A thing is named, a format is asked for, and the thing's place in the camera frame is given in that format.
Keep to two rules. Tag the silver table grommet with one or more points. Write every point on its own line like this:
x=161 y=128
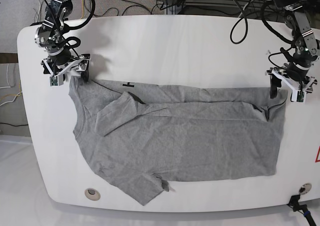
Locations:
x=305 y=188

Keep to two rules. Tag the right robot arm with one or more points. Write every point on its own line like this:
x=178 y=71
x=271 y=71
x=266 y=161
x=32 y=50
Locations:
x=61 y=54

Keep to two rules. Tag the red warning triangle sticker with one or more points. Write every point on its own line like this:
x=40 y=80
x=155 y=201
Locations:
x=318 y=155

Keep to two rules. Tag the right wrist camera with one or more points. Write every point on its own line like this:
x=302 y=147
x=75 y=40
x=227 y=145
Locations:
x=56 y=80

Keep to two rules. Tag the beige table grommet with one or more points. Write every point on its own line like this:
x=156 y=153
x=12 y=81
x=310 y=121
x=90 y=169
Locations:
x=92 y=194

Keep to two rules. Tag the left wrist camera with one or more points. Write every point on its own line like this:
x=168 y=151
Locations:
x=298 y=96

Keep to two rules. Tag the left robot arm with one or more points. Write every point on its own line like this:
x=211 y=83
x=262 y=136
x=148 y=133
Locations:
x=306 y=46

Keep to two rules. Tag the grey t-shirt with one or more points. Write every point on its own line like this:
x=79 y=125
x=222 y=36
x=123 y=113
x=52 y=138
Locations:
x=142 y=137

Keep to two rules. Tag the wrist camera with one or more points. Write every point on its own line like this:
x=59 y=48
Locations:
x=56 y=80
x=298 y=96

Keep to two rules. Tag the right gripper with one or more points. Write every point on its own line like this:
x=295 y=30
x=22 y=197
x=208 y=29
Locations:
x=80 y=65

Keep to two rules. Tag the black clamp with cable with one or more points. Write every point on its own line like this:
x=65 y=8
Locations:
x=302 y=208

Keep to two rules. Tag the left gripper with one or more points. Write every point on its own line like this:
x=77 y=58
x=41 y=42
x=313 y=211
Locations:
x=291 y=78

